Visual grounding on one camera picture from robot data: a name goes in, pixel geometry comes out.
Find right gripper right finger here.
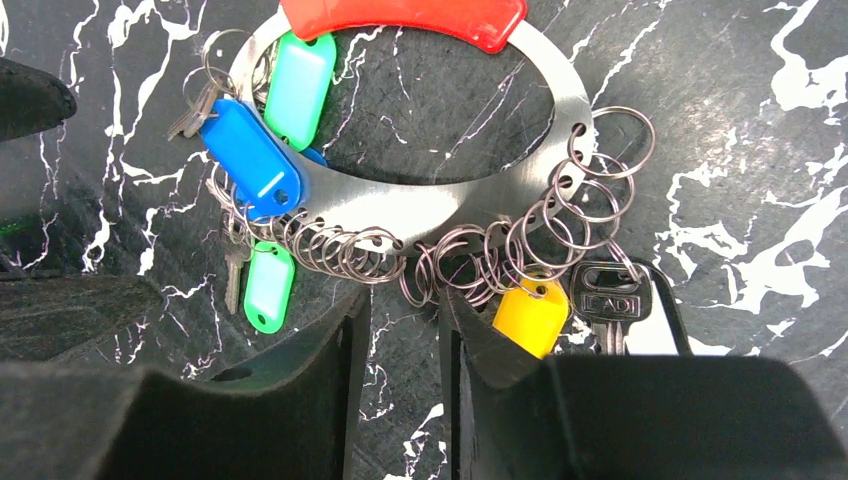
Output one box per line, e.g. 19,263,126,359
439,289,847,479

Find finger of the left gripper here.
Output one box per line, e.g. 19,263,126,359
1,57,77,142
1,274,162,362

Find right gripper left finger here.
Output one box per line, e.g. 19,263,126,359
1,288,371,479

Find yellow tag key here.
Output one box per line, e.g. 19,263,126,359
493,278,571,359

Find green tag key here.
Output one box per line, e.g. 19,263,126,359
244,242,296,335
263,32,337,151

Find metal key organizer ring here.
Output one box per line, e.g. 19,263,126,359
178,0,657,309

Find black tag key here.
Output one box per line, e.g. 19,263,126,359
568,260,693,356

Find small blue tag key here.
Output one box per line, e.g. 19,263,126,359
301,147,328,167

